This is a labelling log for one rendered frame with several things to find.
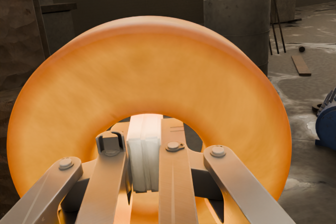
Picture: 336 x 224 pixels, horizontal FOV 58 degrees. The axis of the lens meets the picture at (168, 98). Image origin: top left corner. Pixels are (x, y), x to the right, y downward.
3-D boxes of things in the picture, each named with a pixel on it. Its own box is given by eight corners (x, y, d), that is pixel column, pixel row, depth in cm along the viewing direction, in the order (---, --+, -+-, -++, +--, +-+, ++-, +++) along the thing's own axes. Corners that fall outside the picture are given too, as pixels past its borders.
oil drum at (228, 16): (192, 91, 304) (188, -2, 274) (233, 78, 336) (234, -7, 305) (238, 106, 258) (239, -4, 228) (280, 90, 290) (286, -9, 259)
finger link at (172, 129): (160, 175, 12) (235, 169, 12) (160, 118, 17) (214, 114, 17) (163, 205, 12) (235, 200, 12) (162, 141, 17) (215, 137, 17)
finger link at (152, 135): (142, 138, 13) (159, 137, 13) (148, 83, 20) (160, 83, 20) (149, 193, 14) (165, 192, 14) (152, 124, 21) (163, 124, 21)
